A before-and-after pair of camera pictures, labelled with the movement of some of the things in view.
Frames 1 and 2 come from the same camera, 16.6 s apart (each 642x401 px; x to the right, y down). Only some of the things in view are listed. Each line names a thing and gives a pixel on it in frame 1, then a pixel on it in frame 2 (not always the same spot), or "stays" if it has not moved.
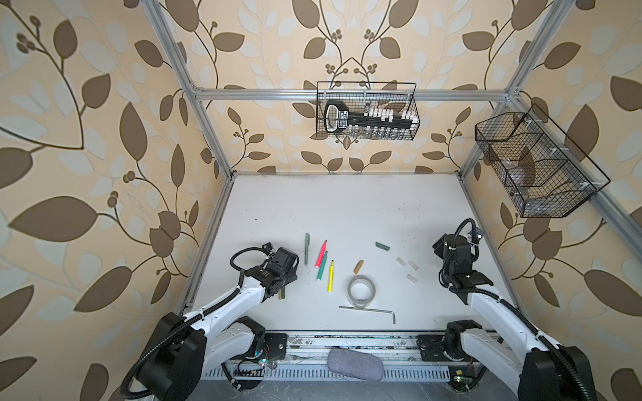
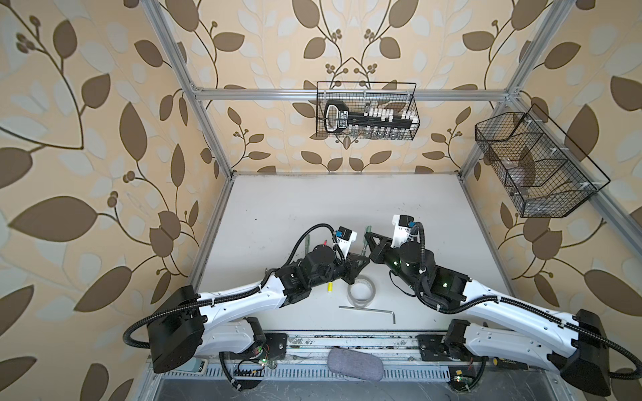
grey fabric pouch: [355, 364] stays
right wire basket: [545, 172] stays
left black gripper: [292, 275] -> [351, 262]
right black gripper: [439, 246] -> [378, 251]
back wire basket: [384, 110] stays
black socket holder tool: [337, 114] stays
